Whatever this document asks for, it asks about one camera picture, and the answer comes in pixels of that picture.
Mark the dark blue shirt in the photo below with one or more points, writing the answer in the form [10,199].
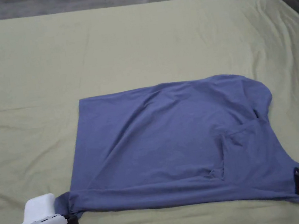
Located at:
[171,145]

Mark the bed with pale green sheet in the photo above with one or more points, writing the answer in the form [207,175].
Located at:
[48,76]

